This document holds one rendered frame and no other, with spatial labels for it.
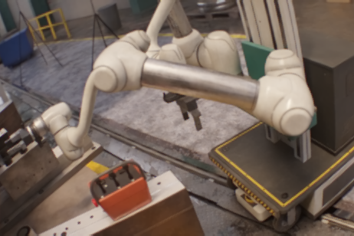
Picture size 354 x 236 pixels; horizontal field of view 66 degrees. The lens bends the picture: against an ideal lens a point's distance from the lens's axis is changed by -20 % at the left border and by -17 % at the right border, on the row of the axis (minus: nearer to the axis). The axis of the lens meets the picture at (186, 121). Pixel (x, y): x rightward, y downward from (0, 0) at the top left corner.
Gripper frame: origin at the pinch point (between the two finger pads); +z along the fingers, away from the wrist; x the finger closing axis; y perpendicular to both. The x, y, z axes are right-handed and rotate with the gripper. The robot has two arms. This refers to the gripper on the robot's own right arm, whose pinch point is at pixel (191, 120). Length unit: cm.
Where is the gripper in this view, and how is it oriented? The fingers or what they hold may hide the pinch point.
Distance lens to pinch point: 155.0
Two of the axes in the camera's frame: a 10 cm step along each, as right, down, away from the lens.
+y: 8.6, -4.4, 2.7
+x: -4.4, -3.5, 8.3
